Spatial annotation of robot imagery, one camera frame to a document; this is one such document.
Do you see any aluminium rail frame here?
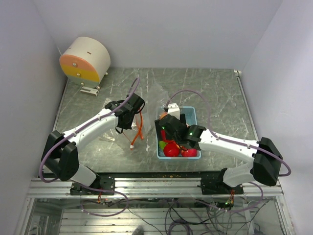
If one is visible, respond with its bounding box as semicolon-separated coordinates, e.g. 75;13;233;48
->
26;177;284;199

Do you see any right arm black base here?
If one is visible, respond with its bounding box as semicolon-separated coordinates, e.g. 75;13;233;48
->
198;168;244;195

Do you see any blue plastic basket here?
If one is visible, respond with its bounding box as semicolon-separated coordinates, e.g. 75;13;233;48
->
155;106;201;161

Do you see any red apple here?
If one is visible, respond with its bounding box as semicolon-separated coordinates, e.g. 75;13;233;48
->
163;143;180;157
180;148;198;157
160;130;167;142

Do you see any round beige drawer box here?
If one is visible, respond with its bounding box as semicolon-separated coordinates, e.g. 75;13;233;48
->
59;37;111;88

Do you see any white corner clip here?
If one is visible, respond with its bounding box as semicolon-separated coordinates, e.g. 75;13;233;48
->
234;70;242;77

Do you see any clear zip top bag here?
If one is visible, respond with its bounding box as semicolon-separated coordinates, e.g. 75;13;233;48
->
97;82;172;151

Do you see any green fruit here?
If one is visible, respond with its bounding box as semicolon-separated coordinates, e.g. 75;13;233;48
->
158;141;167;150

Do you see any small white bracket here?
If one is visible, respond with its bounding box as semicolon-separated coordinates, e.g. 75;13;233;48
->
80;86;99;96

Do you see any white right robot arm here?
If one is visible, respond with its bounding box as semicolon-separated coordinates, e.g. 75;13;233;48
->
155;114;283;194

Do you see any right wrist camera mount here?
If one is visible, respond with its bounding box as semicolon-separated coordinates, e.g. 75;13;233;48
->
164;103;180;119

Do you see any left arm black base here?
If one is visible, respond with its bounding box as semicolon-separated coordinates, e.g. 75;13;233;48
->
70;173;115;196

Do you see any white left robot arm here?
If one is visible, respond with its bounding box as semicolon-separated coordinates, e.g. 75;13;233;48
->
39;93;145;194

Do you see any peach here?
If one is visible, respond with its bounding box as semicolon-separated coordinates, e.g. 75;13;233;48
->
159;112;168;119

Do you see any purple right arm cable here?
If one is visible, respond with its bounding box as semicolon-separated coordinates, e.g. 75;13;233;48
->
166;89;292;213

